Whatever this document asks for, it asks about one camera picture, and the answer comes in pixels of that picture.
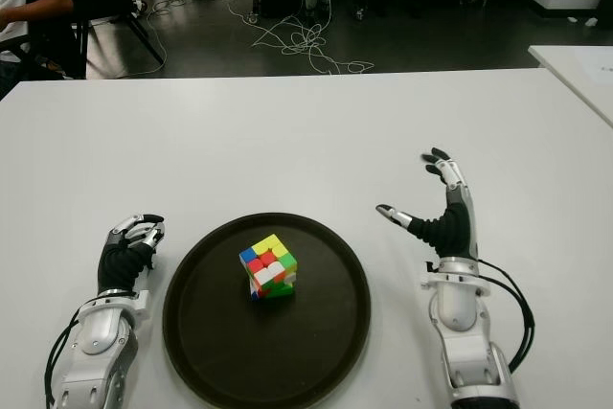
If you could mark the black armrest office chair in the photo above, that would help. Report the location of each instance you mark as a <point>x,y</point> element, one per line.
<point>52,45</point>

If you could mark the dark round plate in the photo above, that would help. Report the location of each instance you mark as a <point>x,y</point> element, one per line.
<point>265,308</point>

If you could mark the white crumpled paper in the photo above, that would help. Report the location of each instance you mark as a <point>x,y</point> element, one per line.
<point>593,22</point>

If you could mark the white side table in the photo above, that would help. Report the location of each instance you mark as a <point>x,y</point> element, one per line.
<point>584,69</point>

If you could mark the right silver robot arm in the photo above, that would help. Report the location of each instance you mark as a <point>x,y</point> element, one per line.
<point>460,318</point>

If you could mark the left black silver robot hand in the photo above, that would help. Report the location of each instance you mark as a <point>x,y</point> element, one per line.
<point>120,260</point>

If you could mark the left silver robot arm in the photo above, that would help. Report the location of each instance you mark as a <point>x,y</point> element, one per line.
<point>100,332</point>

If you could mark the multicoloured Rubik's cube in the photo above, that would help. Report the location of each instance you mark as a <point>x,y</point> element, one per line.
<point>268,267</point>

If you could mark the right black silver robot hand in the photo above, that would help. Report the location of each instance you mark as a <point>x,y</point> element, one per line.
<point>450,227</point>

